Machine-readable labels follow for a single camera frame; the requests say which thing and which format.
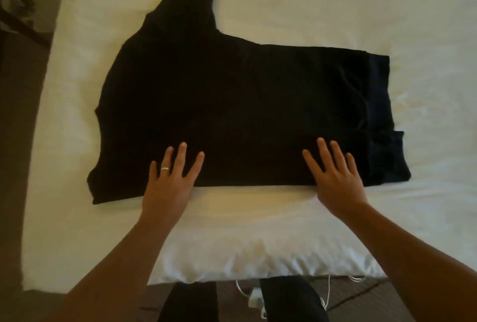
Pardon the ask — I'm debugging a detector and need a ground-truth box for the person's right forearm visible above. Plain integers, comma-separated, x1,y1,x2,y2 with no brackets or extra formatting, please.
339,202,477,322

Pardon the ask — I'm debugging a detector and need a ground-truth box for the person's right hand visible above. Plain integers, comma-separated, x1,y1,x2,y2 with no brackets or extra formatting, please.
302,137,371,218

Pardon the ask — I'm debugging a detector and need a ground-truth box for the person's left leg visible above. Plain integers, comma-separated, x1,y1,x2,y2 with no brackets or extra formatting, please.
158,281,220,322

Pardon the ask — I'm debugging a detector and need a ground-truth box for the person's left hand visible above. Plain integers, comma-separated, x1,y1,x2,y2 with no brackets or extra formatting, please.
139,142,206,231

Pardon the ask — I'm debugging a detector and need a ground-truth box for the white bed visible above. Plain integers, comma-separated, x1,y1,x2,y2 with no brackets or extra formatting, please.
21,0,477,294

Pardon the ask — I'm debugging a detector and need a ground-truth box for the thin white cord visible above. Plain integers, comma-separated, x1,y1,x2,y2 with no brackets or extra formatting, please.
235,273,368,312

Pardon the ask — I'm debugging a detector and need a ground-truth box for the person's left forearm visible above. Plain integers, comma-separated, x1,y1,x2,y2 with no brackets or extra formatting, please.
52,217,176,322

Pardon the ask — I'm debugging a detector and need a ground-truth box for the person's leg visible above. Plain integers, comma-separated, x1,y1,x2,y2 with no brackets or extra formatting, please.
261,275,331,322
158,281,220,322

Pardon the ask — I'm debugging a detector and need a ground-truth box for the person's right leg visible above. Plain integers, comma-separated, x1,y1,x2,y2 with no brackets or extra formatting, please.
261,275,331,322

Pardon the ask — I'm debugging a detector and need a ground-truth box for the black t-shirt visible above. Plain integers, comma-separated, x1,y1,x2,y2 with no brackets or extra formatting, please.
86,0,413,206

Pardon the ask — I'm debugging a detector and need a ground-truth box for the black round stool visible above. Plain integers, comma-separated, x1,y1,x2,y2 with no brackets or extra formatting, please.
0,0,70,54

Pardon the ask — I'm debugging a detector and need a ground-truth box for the white power strip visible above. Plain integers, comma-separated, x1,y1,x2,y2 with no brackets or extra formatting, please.
247,286,268,319

